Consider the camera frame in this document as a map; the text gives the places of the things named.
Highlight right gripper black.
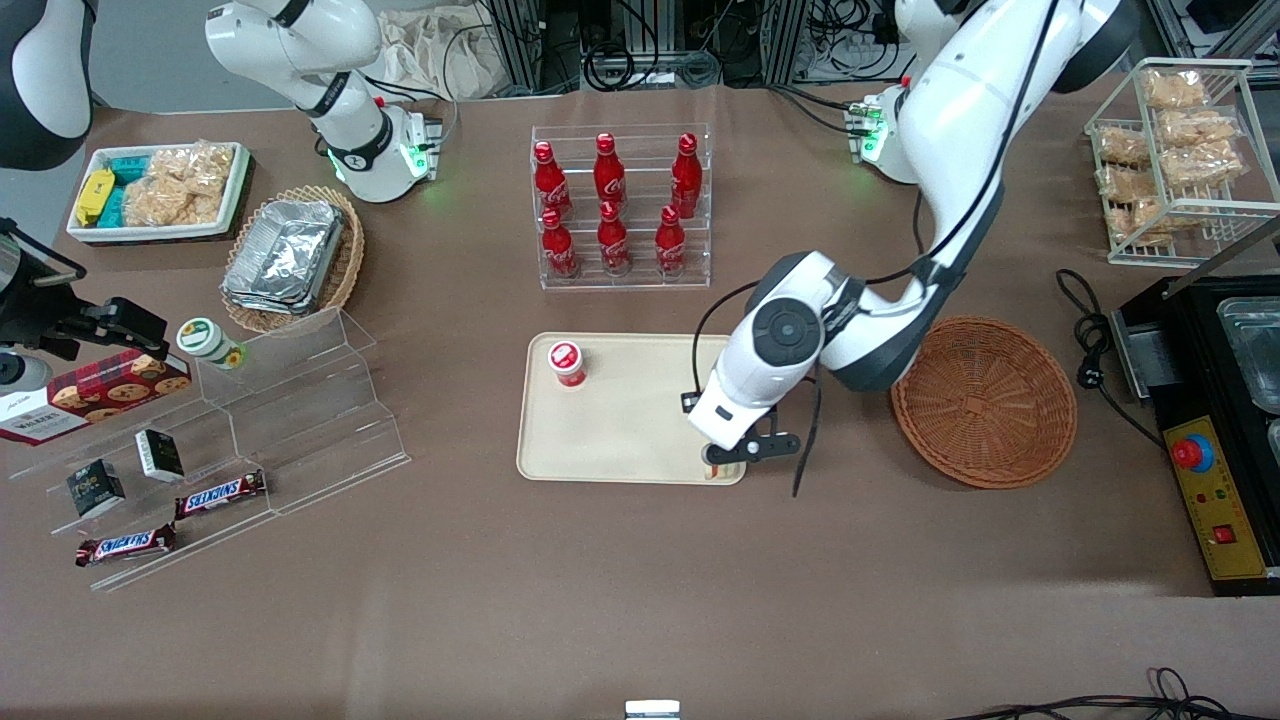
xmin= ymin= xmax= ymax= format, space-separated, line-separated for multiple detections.
xmin=0 ymin=220 xmax=169 ymax=363

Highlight white rectangular snack tray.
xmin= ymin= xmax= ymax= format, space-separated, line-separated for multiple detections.
xmin=66 ymin=142 xmax=252 ymax=245

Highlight beige plastic tray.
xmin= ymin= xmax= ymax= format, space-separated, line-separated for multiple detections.
xmin=516 ymin=332 xmax=748 ymax=486

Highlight oval wicker basket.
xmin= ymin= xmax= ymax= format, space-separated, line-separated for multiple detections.
xmin=220 ymin=185 xmax=366 ymax=335

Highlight round brown wicker basket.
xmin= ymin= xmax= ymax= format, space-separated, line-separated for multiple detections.
xmin=890 ymin=316 xmax=1078 ymax=490

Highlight green lid white cup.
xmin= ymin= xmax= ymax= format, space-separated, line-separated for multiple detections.
xmin=177 ymin=317 xmax=248 ymax=372

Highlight red tartan cookie box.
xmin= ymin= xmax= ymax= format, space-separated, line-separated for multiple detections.
xmin=0 ymin=348 xmax=193 ymax=447

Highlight small black box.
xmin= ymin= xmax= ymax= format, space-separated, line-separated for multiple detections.
xmin=135 ymin=429 xmax=186 ymax=484
xmin=67 ymin=459 xmax=127 ymax=519

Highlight yellow snack pack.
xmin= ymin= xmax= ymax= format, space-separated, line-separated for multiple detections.
xmin=77 ymin=168 xmax=117 ymax=228

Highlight clear bag of rice crackers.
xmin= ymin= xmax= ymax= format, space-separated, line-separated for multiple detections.
xmin=122 ymin=143 xmax=237 ymax=228

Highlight stacked aluminium foil trays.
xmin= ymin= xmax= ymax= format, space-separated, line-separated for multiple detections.
xmin=222 ymin=199 xmax=347 ymax=317

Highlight snickers chocolate bar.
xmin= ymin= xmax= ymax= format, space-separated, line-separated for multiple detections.
xmin=174 ymin=470 xmax=268 ymax=521
xmin=75 ymin=523 xmax=178 ymax=568

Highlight red lid white cup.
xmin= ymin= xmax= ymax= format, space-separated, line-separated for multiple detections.
xmin=547 ymin=341 xmax=588 ymax=389

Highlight clear acrylic step stand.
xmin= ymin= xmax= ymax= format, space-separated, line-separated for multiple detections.
xmin=10 ymin=307 xmax=412 ymax=593

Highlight clear acrylic bottle rack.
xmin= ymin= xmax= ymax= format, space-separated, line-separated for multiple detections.
xmin=531 ymin=124 xmax=713 ymax=291

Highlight red cola bottle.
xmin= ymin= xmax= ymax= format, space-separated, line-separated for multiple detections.
xmin=597 ymin=201 xmax=632 ymax=276
xmin=541 ymin=208 xmax=580 ymax=279
xmin=594 ymin=133 xmax=628 ymax=211
xmin=670 ymin=133 xmax=703 ymax=219
xmin=655 ymin=205 xmax=688 ymax=276
xmin=533 ymin=141 xmax=573 ymax=221

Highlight beige cloth bag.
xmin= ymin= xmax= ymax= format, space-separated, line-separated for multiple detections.
xmin=375 ymin=8 xmax=501 ymax=99

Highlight grey metal flap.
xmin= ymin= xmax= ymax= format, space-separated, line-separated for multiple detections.
xmin=1110 ymin=305 xmax=1187 ymax=398

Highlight bagged fried snack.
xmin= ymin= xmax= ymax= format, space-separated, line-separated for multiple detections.
xmin=1158 ymin=108 xmax=1241 ymax=151
xmin=1105 ymin=198 xmax=1176 ymax=247
xmin=1140 ymin=68 xmax=1209 ymax=111
xmin=1097 ymin=164 xmax=1161 ymax=203
xmin=1095 ymin=126 xmax=1151 ymax=167
xmin=1158 ymin=145 xmax=1248 ymax=193

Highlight black appliance box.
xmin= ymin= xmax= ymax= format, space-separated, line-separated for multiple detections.
xmin=1110 ymin=215 xmax=1280 ymax=598

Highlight yellow control panel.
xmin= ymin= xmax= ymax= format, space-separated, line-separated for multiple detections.
xmin=1163 ymin=415 xmax=1277 ymax=582

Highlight steel pan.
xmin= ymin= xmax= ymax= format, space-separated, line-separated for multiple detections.
xmin=1217 ymin=296 xmax=1280 ymax=415

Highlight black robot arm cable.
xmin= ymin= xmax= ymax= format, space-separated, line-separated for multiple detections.
xmin=690 ymin=0 xmax=1061 ymax=499

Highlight black power cable with plug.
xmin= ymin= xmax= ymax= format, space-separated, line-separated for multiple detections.
xmin=1056 ymin=268 xmax=1167 ymax=448

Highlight black coiled cable bundle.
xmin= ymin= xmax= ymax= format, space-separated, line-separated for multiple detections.
xmin=583 ymin=42 xmax=723 ymax=93

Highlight aluminium frame rack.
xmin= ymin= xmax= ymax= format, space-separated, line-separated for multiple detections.
xmin=482 ymin=0 xmax=813 ymax=93

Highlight white wire basket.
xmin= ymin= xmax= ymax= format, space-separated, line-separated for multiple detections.
xmin=1085 ymin=58 xmax=1280 ymax=268

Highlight black floor cables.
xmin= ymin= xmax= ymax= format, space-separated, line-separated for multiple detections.
xmin=945 ymin=667 xmax=1280 ymax=720

